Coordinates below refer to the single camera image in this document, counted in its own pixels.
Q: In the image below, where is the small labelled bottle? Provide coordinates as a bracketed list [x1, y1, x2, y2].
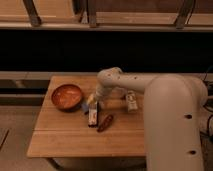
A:
[125, 90, 138, 113]

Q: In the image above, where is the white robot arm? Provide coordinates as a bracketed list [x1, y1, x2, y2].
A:
[95, 67, 208, 171]

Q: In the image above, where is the blue sponge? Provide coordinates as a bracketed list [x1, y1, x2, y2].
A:
[81, 100, 89, 115]

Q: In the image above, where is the white ceramic cup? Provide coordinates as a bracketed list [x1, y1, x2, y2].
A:
[116, 88, 128, 99]

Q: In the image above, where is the white boxed eraser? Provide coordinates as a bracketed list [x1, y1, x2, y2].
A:
[88, 102, 98, 127]

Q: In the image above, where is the red chili pepper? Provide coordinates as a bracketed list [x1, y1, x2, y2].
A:
[97, 115, 114, 132]

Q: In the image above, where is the wooden table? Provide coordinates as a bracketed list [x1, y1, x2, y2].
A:
[27, 76, 145, 158]

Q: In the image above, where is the wooden shelf rail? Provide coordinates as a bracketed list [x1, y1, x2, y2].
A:
[0, 0, 213, 33]

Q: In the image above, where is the orange wooden bowl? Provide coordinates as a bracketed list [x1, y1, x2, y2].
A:
[51, 84, 83, 111]

